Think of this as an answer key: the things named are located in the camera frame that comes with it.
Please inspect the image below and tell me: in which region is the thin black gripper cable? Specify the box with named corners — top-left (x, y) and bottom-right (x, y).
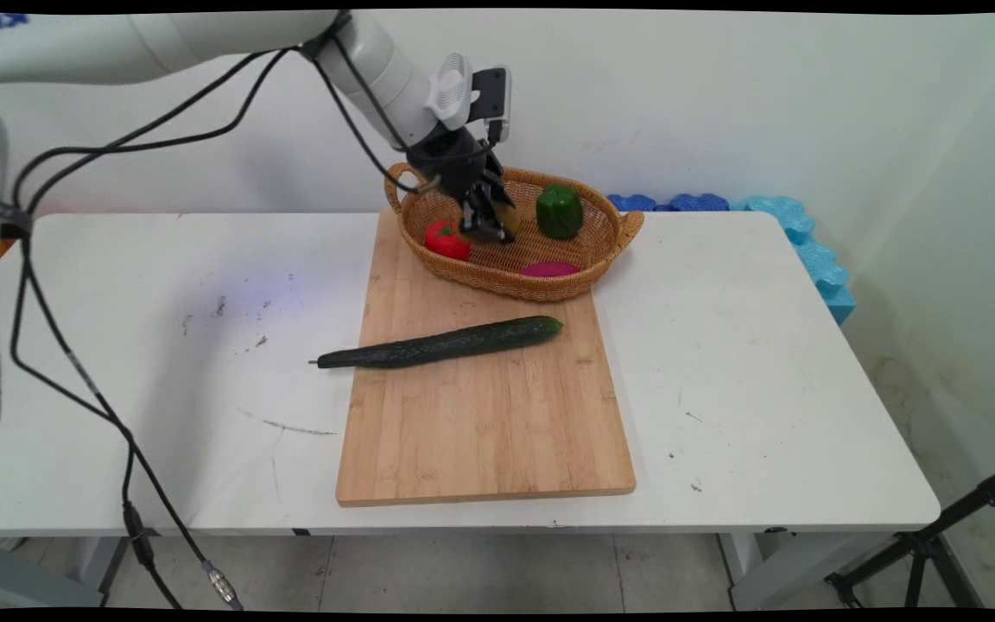
top-left (301, 10), bottom-right (500, 196)

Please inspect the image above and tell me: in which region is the long dark green cucumber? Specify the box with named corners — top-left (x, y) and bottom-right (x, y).
top-left (309, 315), bottom-right (565, 371)

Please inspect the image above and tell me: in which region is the black tripod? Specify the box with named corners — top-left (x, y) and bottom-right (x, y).
top-left (824, 460), bottom-right (995, 610)

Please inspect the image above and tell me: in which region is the wooden cutting board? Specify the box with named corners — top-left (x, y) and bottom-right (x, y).
top-left (336, 206), bottom-right (637, 508)

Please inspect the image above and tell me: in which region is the red toy tomato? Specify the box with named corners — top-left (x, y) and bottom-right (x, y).
top-left (424, 219), bottom-right (472, 262)

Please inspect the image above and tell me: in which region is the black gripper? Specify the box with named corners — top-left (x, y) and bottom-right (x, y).
top-left (409, 126), bottom-right (513, 244)

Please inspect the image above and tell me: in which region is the light blue foam mat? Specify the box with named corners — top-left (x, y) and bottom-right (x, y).
top-left (744, 196), bottom-right (858, 327)

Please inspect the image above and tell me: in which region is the black cable with metal connector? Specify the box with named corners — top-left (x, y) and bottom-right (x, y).
top-left (9, 48), bottom-right (244, 611)

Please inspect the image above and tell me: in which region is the woven wicker basket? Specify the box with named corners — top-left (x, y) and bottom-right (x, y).
top-left (383, 162), bottom-right (645, 301)

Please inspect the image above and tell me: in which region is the white table leg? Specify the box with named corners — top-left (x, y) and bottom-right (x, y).
top-left (716, 529), bottom-right (896, 611)
top-left (73, 536), bottom-right (132, 607)

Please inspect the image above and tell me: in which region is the white ribbed wrist mount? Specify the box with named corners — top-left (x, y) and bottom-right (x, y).
top-left (425, 53), bottom-right (474, 132)

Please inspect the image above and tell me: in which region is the black cable strap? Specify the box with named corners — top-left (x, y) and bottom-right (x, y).
top-left (0, 195), bottom-right (35, 240)

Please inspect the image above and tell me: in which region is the green toy bell pepper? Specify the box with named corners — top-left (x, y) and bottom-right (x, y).
top-left (536, 183), bottom-right (585, 240)

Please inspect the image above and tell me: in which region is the grey floor base plate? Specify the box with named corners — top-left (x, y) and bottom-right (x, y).
top-left (0, 539), bottom-right (106, 610)

